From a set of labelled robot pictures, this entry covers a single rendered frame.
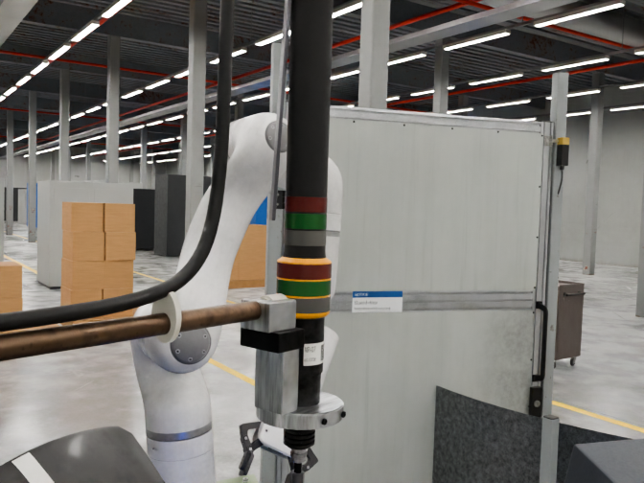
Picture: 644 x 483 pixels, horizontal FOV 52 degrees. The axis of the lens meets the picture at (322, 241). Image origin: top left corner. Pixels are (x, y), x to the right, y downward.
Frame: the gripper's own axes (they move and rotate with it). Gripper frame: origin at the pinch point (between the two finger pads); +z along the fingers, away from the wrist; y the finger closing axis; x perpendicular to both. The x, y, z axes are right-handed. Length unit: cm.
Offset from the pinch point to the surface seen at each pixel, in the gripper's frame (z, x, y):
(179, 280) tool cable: 4, -81, -39
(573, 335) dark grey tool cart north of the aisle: -326, 383, 406
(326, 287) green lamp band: -2, -77, -28
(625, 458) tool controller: -19, -43, 41
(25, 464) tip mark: 17, -64, -41
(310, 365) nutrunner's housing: 3, -75, -26
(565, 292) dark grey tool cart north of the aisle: -353, 362, 369
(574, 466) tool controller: -16, -37, 36
